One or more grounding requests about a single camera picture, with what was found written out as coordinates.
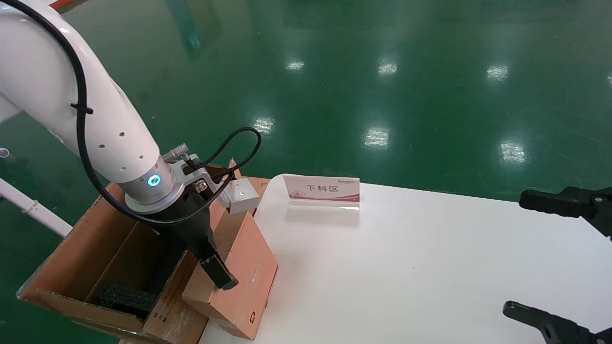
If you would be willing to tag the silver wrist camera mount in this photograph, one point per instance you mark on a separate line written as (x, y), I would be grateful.
(241, 195)

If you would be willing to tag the white red sign placard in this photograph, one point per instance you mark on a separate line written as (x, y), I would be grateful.
(322, 188)

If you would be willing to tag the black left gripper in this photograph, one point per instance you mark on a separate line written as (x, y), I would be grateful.
(191, 229)

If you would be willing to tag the black foam insert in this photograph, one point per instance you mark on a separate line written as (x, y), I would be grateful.
(126, 298)

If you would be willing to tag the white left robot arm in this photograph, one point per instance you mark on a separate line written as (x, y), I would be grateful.
(48, 81)

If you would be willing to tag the small cardboard box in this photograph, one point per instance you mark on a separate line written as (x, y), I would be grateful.
(244, 272)

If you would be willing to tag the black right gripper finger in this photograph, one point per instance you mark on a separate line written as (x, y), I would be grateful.
(583, 203)
(554, 327)

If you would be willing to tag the large open cardboard box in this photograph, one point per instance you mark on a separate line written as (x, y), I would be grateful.
(100, 258)

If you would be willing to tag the white metal tube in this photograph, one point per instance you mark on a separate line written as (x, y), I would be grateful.
(33, 208)

